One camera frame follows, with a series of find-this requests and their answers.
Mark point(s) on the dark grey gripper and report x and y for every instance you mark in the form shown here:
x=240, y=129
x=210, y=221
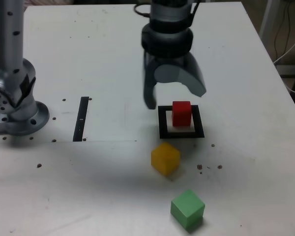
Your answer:
x=169, y=60

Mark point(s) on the red cube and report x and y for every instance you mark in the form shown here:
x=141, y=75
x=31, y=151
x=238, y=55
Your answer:
x=182, y=115

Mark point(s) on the yellow cube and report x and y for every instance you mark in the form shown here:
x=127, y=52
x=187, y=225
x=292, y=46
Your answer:
x=165, y=158

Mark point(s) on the green cube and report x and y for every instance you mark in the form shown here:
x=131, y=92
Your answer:
x=186, y=209

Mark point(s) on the black tape square outline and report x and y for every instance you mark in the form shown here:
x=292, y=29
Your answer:
x=182, y=135

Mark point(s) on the black tape strip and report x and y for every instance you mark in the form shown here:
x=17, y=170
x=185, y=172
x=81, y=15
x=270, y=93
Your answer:
x=79, y=127

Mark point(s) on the white metal post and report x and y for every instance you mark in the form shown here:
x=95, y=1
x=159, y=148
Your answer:
x=269, y=14

